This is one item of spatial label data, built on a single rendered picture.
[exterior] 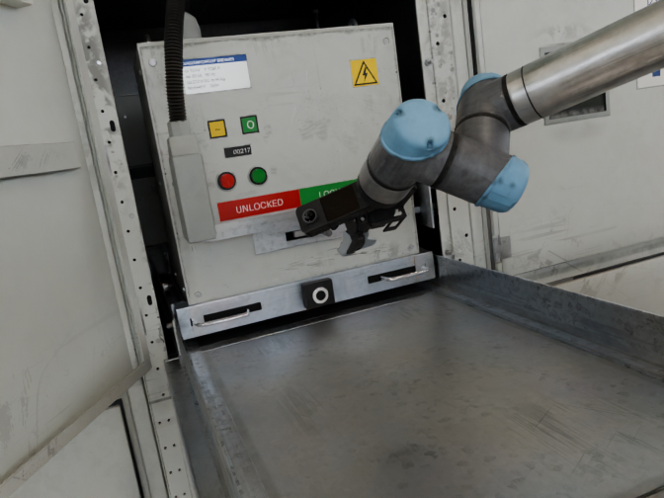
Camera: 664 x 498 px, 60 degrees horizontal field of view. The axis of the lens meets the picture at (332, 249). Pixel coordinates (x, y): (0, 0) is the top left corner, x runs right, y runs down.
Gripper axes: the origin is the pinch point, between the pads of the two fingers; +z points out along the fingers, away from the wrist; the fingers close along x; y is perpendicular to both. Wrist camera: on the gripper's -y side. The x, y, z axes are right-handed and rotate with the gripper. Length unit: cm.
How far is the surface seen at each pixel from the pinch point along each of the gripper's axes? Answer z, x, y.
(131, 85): 57, 79, -23
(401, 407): -17.4, -30.0, -5.3
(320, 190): 9.1, 13.9, 3.7
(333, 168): 7.3, 17.2, 7.1
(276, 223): 7.9, 8.2, -7.2
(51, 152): -10.0, 18.2, -40.8
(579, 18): -10, 34, 64
